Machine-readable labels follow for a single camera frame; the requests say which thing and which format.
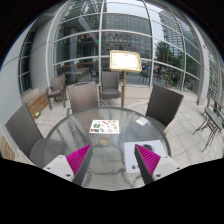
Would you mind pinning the long wooden slat bench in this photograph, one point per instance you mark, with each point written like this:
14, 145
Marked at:
38, 103

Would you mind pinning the colourful laminated picture sheet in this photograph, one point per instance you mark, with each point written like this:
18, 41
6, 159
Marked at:
104, 126

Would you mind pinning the gold framed menu stand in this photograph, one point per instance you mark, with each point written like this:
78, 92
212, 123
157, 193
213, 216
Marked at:
125, 60

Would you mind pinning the grey wicker armchair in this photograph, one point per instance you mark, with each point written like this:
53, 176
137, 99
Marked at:
21, 130
165, 105
58, 83
110, 81
82, 98

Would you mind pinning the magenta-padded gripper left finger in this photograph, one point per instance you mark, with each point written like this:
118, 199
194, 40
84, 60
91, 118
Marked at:
59, 166

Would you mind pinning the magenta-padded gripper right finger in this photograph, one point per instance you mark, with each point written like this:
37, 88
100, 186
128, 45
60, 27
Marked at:
164, 166

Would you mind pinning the white printed mouse pad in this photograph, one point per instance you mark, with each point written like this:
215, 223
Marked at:
130, 155

